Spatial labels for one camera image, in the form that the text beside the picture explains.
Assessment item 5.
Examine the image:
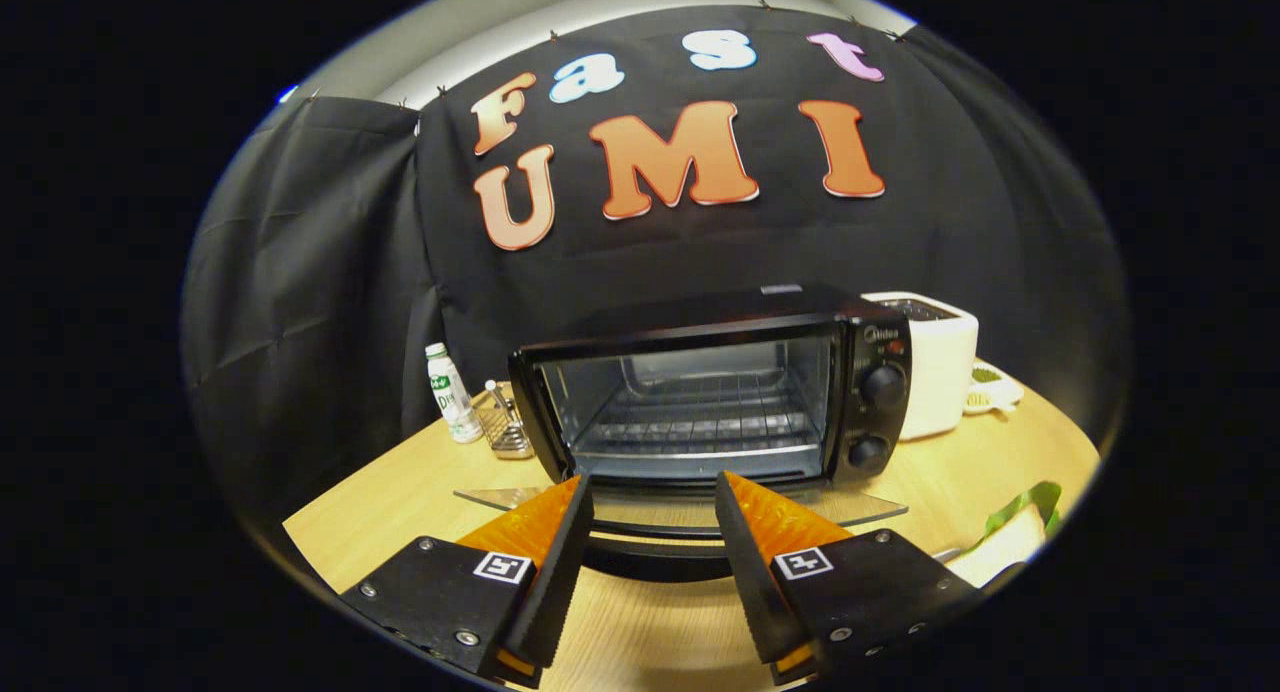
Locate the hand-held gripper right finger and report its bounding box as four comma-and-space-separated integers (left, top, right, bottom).
714, 471, 986, 685

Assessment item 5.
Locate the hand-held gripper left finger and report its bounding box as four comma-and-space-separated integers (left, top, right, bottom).
340, 474, 596, 689

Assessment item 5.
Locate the black toaster oven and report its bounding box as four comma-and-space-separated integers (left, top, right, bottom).
455, 282, 913, 583

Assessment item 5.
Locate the sandwich with green lettuce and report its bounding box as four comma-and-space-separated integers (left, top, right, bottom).
945, 480, 1063, 588

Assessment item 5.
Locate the white bread toaster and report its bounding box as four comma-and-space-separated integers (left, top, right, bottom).
862, 290, 979, 441

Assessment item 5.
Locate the white bottle with green label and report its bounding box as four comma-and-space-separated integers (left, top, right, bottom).
424, 343, 483, 444

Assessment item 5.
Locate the small white dish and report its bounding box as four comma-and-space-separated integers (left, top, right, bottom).
965, 364, 1025, 416

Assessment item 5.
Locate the metal wire basket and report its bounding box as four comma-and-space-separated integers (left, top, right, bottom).
470, 380, 536, 460

